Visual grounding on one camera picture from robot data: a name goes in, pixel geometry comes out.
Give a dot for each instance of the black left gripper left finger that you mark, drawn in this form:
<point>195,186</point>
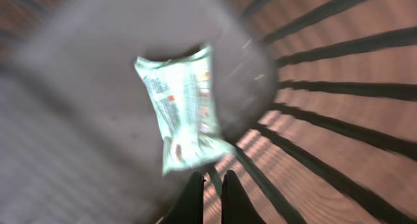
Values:
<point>188,208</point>

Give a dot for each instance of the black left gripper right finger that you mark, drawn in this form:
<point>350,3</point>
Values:
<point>236,205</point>

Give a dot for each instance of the mint green wipes pack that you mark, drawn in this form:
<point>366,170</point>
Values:
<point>181,94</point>

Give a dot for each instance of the grey plastic basket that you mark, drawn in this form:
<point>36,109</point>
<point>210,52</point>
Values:
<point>318,96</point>

